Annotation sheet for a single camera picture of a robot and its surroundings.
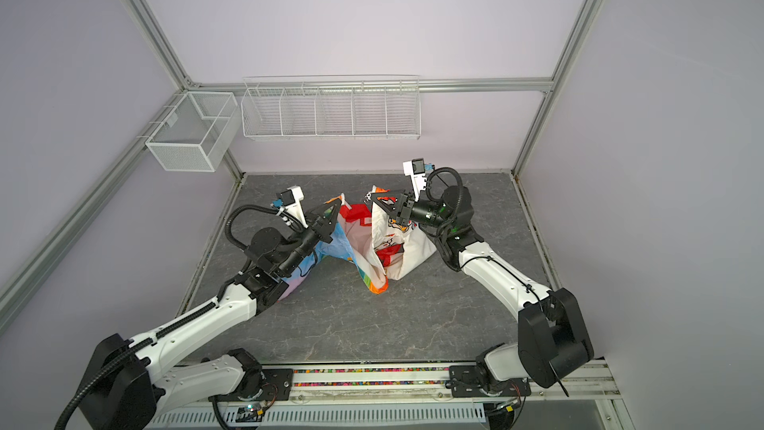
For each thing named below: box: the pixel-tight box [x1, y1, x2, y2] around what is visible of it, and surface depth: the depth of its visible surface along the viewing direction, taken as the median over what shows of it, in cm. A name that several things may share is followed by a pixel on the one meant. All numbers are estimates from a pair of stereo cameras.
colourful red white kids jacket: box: [277, 185, 437, 301], surface depth 82 cm
